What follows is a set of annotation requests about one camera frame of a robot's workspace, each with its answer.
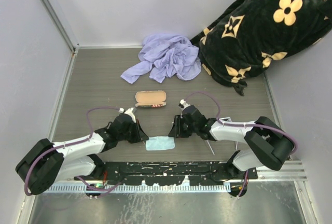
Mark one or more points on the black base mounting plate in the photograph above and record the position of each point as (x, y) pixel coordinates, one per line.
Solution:
(199, 173)

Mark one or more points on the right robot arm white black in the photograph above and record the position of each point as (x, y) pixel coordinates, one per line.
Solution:
(269, 146)

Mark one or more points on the crumpled lavender cloth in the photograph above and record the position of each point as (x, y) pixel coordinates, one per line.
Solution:
(163, 56)

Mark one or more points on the black floral plush blanket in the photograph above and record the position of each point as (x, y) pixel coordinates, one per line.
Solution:
(250, 35)

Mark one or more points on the printed glasses case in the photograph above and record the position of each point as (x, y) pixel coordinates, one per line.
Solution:
(150, 99)

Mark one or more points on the light blue cleaning cloth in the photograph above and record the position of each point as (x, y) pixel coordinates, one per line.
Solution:
(160, 143)

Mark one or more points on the aluminium front rail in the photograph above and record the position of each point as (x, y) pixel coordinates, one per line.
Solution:
(290, 171)

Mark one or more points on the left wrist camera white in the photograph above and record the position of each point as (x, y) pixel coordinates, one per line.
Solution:
(130, 111)

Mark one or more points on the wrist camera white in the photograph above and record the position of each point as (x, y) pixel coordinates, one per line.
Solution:
(130, 111)
(184, 104)

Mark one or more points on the aluminium frame post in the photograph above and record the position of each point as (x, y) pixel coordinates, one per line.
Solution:
(59, 25)

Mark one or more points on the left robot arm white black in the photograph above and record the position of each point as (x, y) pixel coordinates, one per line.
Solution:
(47, 162)

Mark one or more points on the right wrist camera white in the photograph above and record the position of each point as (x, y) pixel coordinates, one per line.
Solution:
(184, 104)

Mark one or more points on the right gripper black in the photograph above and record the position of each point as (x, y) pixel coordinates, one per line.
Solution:
(176, 131)

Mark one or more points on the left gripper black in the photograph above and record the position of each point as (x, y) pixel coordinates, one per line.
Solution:
(140, 136)

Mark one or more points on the slotted grey cable duct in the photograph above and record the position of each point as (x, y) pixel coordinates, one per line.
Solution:
(79, 187)

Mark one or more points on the white frame sunglasses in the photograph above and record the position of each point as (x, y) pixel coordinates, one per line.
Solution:
(228, 119)

